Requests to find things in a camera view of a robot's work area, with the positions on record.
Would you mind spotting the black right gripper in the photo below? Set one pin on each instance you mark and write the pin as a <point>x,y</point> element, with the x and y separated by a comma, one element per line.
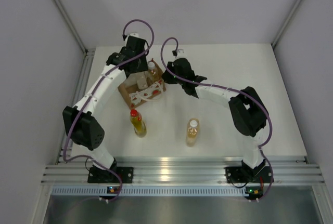
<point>166,77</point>

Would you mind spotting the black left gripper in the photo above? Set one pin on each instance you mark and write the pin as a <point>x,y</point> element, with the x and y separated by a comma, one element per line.
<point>142,67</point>

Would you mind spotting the amber bottle white cap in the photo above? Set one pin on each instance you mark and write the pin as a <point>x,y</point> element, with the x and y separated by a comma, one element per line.
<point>153,73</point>
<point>192,132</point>

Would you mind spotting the clear bottle dark cap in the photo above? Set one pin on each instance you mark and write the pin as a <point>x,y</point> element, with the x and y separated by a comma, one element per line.
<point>140,79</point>

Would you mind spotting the yellow bottle red cap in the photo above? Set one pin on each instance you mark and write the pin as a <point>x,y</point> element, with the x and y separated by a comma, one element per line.
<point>138,123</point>

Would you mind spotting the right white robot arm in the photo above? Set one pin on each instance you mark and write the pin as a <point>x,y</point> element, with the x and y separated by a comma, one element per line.
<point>245,107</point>

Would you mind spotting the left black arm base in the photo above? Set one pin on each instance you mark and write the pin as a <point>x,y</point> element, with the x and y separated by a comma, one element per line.
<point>97,175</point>

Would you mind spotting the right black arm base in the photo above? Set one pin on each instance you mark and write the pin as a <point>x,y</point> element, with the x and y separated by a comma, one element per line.
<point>238,174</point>

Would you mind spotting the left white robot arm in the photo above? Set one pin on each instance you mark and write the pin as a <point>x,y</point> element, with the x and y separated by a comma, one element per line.
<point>81,120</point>

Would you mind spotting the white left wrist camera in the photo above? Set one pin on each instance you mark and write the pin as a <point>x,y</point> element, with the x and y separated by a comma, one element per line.
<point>134,34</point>

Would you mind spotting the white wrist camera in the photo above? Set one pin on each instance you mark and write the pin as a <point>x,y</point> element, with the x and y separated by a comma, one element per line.
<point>180,53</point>
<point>134,34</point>

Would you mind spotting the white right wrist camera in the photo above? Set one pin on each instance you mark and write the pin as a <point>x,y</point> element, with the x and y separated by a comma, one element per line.
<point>180,53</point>

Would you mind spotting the left aluminium frame post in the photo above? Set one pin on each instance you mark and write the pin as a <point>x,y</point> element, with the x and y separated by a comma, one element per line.
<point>70,25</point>

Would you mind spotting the aluminium frame post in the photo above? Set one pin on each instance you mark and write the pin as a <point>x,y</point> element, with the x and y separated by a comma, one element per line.
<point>291,13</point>
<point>70,25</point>

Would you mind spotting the perforated cable duct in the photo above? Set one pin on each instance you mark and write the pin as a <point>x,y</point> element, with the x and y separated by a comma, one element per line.
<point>130,190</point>

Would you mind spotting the aluminium mounting rail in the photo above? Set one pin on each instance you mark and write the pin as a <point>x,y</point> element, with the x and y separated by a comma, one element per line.
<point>289,171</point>

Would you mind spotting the right aluminium frame post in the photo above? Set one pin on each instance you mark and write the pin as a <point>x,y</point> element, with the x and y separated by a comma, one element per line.
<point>291,13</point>

